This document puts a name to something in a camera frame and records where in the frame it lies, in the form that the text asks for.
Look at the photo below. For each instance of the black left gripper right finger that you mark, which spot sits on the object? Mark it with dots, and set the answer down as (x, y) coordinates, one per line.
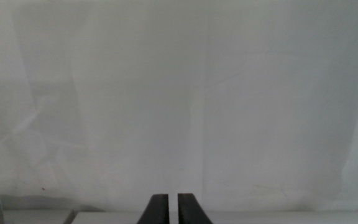
(191, 211)

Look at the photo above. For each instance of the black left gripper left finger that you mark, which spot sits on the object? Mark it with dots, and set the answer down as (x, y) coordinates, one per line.
(157, 211)

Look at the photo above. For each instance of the white backdrop cloth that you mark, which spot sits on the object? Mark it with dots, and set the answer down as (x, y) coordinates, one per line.
(179, 93)

